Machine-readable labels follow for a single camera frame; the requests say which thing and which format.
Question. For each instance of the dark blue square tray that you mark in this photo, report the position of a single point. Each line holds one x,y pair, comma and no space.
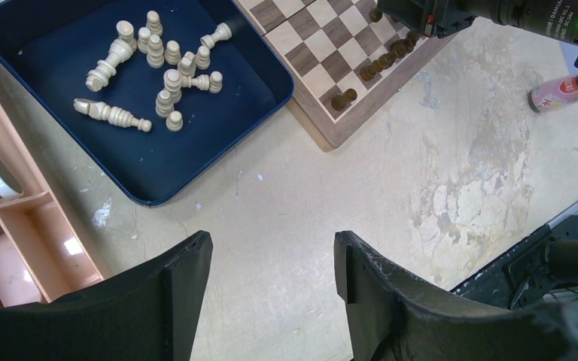
49,46

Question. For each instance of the peach desk organizer tray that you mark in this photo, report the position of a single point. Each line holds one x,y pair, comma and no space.
58,251

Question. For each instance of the dark wooden chess piece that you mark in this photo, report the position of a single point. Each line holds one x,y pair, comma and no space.
398,49

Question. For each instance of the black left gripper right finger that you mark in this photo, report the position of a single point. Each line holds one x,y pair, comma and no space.
395,315

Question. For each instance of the light wooden pawn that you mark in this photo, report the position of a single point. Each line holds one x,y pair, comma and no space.
174,121

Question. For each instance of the light wooden king piece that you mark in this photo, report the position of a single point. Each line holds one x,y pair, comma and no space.
111,114

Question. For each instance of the light wooden queen piece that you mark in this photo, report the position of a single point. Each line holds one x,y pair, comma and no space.
98,78

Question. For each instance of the pink eraser block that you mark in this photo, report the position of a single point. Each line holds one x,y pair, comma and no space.
17,286

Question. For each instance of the wooden chess board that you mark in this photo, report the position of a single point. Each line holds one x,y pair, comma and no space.
325,44

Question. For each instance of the dark wooden rook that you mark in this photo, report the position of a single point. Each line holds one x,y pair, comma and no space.
341,101

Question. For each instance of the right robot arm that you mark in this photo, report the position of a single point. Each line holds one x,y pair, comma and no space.
556,19

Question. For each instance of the pink marker pen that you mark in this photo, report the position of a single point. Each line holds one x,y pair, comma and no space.
554,94

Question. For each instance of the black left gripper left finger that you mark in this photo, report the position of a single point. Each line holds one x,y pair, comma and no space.
149,312

